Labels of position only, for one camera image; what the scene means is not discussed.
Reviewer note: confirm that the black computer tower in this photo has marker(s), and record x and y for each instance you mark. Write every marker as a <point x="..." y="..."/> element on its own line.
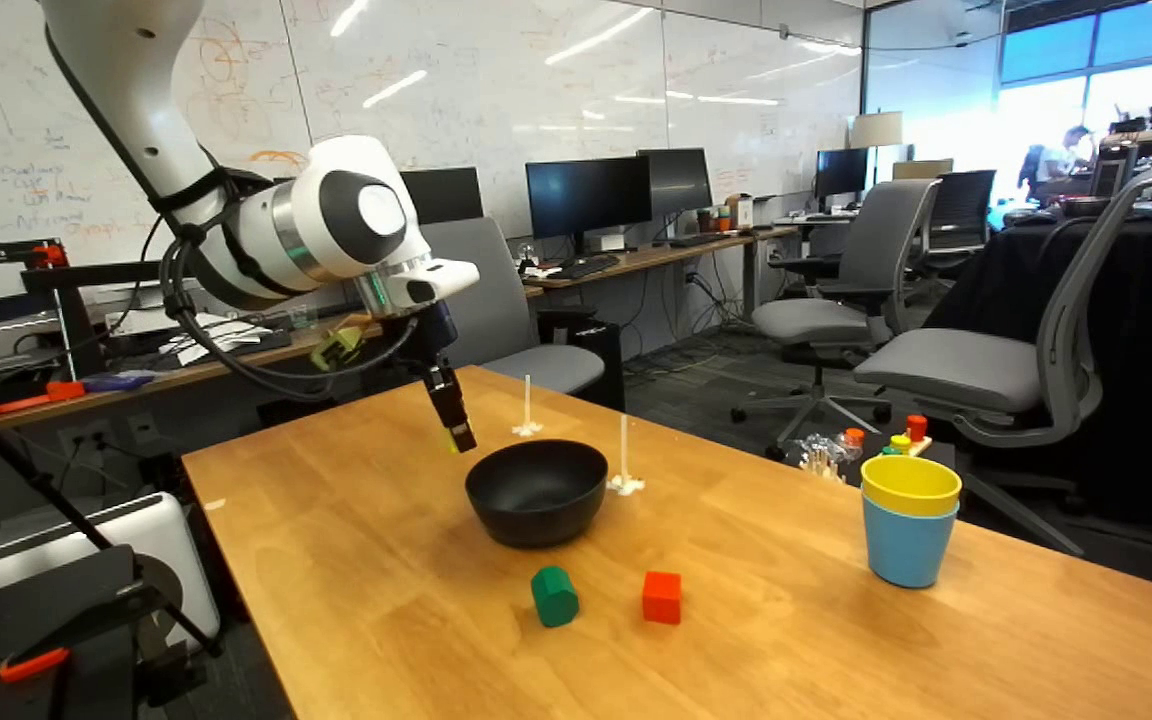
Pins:
<point x="599" y="348"/>

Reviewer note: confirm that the clear plastic stand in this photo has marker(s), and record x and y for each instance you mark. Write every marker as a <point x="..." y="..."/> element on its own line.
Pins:
<point x="626" y="484"/>
<point x="527" y="430"/>

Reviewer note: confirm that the white papers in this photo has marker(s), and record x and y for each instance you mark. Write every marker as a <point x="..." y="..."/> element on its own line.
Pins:
<point x="210" y="342"/>

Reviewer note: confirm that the yellow plastic cup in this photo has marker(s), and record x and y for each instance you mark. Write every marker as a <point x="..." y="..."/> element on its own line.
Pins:
<point x="910" y="484"/>

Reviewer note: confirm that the black boom arm red joint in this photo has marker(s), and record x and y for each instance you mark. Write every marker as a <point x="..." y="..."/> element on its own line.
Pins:
<point x="96" y="274"/>

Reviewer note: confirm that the black draped table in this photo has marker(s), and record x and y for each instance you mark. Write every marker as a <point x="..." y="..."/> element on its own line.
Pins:
<point x="1136" y="334"/>

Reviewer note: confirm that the blue plastic cup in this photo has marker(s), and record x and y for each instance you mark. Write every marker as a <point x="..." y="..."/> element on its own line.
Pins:
<point x="907" y="551"/>

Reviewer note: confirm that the long wooden desk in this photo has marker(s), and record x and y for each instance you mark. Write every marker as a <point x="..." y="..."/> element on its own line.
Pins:
<point x="276" y="348"/>

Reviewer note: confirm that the black computer monitor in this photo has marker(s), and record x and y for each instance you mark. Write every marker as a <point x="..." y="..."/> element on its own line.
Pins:
<point x="963" y="207"/>
<point x="448" y="194"/>
<point x="840" y="170"/>
<point x="587" y="196"/>
<point x="679" y="183"/>

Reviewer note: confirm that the silver case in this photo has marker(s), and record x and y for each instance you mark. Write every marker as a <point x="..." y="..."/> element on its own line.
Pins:
<point x="150" y="527"/>

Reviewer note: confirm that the colourful peg toy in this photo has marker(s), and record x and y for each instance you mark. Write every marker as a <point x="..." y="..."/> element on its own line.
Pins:
<point x="915" y="430"/>

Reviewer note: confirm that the white table lamp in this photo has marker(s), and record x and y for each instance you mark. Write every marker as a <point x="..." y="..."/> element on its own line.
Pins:
<point x="873" y="129"/>

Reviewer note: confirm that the grey office chair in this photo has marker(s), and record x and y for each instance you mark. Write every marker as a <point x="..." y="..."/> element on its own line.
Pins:
<point x="949" y="366"/>
<point x="520" y="360"/>
<point x="871" y="247"/>

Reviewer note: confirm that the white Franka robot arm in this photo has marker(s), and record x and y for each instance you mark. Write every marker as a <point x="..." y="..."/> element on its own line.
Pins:
<point x="336" y="223"/>

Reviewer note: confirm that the red tool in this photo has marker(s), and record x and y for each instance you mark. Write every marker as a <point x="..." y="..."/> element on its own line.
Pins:
<point x="56" y="395"/>

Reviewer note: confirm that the green block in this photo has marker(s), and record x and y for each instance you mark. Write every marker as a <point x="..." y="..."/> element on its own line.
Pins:
<point x="553" y="597"/>

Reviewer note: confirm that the black bowl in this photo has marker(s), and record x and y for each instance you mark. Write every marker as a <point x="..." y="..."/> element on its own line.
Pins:
<point x="538" y="512"/>

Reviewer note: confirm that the seated person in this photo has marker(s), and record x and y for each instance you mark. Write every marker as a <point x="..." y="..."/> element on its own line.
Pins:
<point x="1050" y="167"/>

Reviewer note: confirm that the orange block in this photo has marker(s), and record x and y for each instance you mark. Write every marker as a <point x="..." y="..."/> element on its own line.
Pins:
<point x="662" y="597"/>

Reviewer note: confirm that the black diagonal rod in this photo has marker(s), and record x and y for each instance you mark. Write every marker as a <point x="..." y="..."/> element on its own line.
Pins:
<point x="17" y="459"/>

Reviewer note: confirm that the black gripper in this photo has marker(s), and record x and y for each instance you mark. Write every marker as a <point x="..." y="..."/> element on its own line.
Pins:
<point x="438" y="346"/>

